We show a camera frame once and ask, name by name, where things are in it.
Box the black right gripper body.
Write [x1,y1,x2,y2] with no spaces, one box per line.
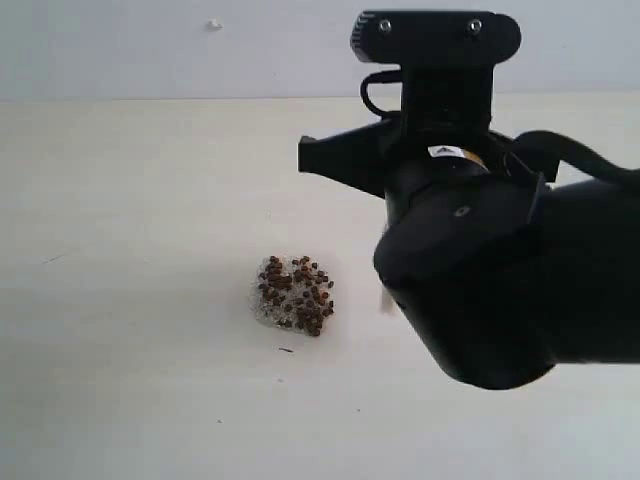
[379,65,559,218]

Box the white wide paint brush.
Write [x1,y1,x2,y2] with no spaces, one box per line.
[379,277,396,315]

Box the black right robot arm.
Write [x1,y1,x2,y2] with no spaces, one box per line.
[298,67,639,390]

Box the pile of white grains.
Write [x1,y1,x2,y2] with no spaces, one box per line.
[249,255,335,337]

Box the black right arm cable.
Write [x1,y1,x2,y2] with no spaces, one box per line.
[359,69,640,189]

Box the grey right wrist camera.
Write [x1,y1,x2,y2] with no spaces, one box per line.
[350,10,522,69]

